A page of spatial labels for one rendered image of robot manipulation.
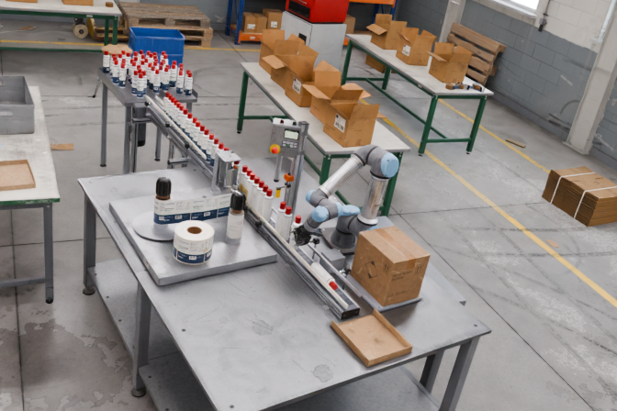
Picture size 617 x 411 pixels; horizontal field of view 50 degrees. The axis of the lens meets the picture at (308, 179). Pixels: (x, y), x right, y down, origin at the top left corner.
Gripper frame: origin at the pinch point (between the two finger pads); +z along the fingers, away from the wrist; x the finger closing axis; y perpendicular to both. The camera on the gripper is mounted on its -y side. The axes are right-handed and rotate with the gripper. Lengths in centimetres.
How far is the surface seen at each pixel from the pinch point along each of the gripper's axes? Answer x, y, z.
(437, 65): -241, -356, 140
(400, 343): 73, -11, -31
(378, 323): 59, -10, -23
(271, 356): 60, 51, -22
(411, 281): 45, -34, -31
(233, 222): -20.2, 31.3, 2.0
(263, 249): -4.8, 16.7, 9.0
